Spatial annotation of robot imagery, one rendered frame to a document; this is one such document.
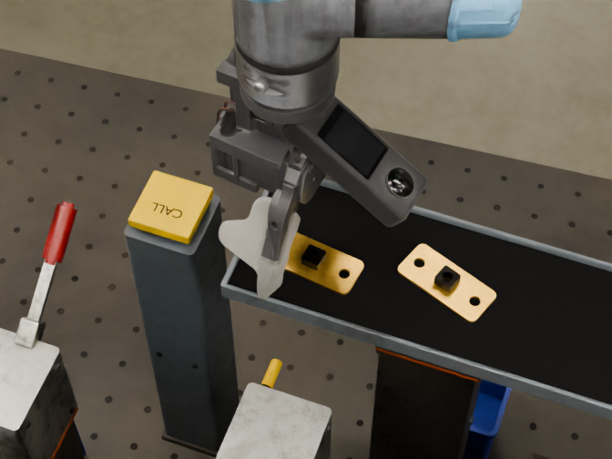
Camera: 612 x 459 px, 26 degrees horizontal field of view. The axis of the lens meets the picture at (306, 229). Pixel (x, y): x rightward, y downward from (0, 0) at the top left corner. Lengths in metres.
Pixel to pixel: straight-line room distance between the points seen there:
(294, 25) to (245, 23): 0.04
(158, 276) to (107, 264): 0.47
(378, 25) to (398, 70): 1.94
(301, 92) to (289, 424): 0.33
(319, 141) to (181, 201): 0.25
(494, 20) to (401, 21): 0.06
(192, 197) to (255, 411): 0.20
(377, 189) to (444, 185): 0.79
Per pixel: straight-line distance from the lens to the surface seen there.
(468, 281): 1.16
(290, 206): 1.02
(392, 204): 1.00
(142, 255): 1.23
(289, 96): 0.94
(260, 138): 1.02
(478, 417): 1.61
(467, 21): 0.88
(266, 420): 1.15
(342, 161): 0.99
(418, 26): 0.88
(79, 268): 1.73
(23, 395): 1.24
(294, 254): 1.17
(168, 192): 1.21
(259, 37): 0.90
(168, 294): 1.28
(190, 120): 1.85
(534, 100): 2.81
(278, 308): 1.14
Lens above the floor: 2.15
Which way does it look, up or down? 57 degrees down
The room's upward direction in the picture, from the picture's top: straight up
